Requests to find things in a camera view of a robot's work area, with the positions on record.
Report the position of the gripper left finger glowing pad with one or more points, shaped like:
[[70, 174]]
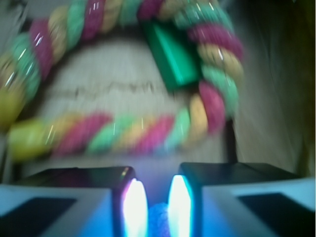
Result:
[[75, 202]]

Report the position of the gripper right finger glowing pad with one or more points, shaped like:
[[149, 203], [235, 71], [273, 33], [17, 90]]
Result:
[[240, 200]]

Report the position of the green rectangular block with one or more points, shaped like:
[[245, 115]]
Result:
[[175, 56]]

